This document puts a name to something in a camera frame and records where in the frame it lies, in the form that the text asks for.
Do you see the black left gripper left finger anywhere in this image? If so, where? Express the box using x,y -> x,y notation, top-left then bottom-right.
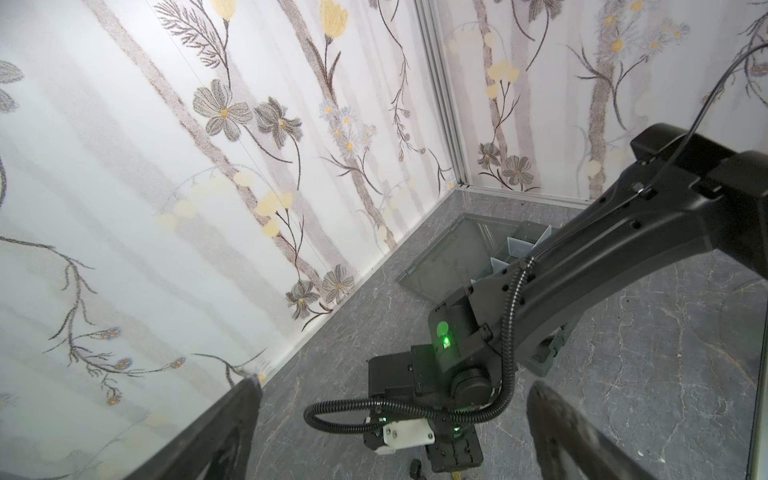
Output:
128,375 -> 263,479

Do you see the black hex nut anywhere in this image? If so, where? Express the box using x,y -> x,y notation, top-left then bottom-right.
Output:
409,459 -> 425,480

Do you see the black corrugated right conduit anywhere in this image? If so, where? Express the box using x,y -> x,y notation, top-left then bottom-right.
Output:
303,258 -> 535,434

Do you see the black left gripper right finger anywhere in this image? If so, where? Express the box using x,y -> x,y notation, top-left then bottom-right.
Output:
526,381 -> 652,479

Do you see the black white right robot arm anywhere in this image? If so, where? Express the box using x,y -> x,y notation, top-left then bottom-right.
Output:
363,124 -> 767,471

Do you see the green plastic organizer box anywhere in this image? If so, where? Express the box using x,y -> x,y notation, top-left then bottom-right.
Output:
398,214 -> 579,388

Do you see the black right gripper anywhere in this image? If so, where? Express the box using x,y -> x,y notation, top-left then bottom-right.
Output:
363,349 -> 485,473

